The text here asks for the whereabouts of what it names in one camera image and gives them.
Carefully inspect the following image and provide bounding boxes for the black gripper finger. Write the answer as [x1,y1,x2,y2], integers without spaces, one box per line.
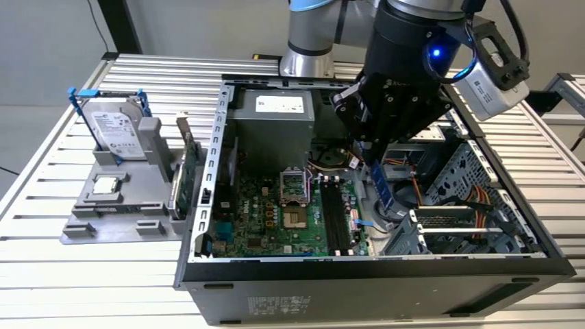
[377,83,454,162]
[330,74,399,162]

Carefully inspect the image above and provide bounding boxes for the blue RAM stick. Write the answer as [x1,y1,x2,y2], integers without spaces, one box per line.
[366,160,394,210]

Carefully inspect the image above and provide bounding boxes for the black RAM slot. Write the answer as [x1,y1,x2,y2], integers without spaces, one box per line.
[318,176,338,256]
[330,176,350,256]
[335,176,357,256]
[325,176,345,256]

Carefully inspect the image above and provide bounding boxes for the silver drive cage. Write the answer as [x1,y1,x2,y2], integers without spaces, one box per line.
[403,118,461,143]

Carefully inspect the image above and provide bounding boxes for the round black case speaker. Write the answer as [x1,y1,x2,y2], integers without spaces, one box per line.
[318,145,355,167]

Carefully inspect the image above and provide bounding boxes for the grey power supply unit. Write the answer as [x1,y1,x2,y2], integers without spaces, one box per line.
[227,89,315,172]

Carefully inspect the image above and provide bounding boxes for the metal socket cover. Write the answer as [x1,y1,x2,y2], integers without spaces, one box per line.
[278,170,310,203]

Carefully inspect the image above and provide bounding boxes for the metal disk bay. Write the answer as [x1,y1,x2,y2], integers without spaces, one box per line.
[382,207,526,256]

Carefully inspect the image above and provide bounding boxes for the neighbouring aluminium table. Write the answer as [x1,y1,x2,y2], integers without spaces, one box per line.
[541,72,585,154]

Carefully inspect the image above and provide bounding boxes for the CPU socket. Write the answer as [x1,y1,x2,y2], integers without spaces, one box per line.
[281,209,307,231]

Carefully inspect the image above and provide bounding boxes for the green motherboard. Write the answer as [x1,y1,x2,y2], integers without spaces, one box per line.
[210,173,370,257]

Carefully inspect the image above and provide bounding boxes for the green graphics card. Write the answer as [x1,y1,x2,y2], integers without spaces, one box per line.
[166,111,205,222]

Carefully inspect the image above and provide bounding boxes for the grey parts rack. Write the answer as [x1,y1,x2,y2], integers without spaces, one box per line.
[60,116,197,246]

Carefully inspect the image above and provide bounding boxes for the black open PC case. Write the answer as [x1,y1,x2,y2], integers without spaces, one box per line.
[171,73,578,326]

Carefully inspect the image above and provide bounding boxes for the hard disk in blue carrier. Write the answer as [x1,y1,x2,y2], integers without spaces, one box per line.
[65,87,154,165]

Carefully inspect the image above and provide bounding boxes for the silver CPU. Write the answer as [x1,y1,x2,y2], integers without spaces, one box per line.
[92,177,122,195]

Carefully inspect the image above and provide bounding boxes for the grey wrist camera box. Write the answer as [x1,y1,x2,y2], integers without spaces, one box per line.
[455,61,531,121]

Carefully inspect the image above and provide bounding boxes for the thin orange wire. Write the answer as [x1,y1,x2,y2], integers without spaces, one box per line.
[409,173,423,209]

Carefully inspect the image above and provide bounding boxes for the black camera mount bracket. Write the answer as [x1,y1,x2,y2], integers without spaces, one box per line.
[473,16,531,90]

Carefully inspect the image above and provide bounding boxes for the black camera cable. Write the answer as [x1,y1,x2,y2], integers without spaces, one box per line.
[495,0,534,69]

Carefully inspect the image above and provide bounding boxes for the orange yellow power wires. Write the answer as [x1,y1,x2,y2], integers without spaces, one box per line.
[465,186,494,241]

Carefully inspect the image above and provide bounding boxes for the black vertical post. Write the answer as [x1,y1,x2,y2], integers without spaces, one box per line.
[97,0,143,56]

